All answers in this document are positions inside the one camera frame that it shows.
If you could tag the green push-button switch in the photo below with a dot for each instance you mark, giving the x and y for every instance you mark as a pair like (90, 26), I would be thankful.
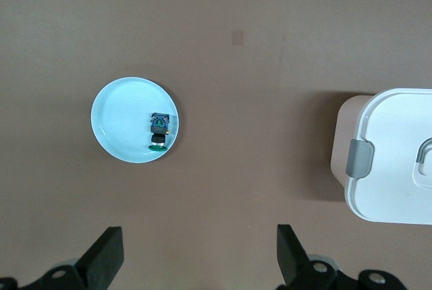
(159, 131)

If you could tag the light blue round plate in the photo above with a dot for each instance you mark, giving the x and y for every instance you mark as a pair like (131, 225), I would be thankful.
(128, 124)

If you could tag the white lunch box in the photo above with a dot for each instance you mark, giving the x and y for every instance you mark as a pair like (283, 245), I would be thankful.
(391, 168)

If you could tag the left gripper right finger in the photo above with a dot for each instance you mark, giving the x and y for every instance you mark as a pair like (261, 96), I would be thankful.
(290, 256)

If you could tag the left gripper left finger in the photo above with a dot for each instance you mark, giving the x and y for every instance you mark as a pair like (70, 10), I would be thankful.
(104, 253)

